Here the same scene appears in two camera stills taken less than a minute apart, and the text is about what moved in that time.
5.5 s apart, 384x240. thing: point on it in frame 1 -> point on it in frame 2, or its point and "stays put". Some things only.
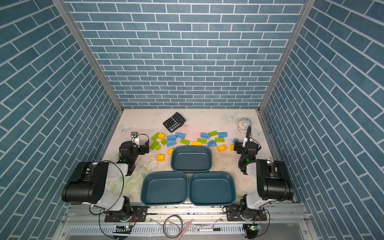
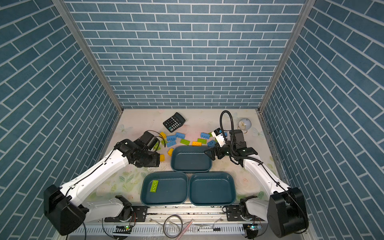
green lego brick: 202,140 stays put
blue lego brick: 171,138 stays put
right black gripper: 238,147 -> 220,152
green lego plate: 155,137 -> 154,186
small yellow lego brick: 170,152 stays put
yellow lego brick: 161,136 stays put
